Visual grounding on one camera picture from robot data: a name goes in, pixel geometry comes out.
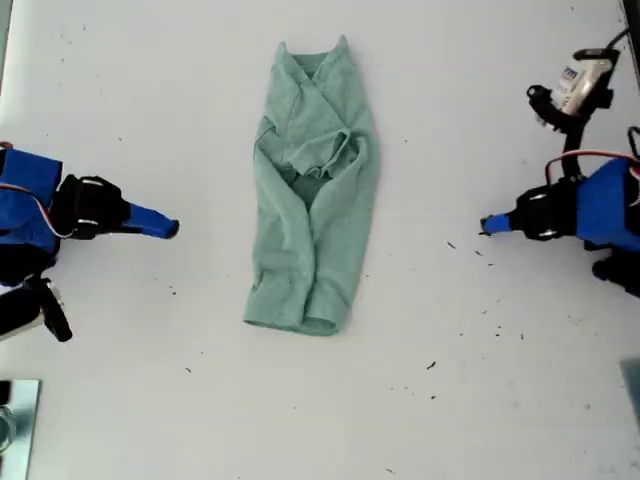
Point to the green t-shirt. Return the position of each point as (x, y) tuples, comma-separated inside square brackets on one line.
[(340, 240)]

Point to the black camera stalk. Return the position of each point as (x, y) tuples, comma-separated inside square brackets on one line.
[(572, 145)]

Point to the black clamp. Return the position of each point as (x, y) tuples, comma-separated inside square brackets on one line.
[(4, 392)]

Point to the steel base plate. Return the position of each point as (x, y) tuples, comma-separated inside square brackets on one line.
[(27, 430)]

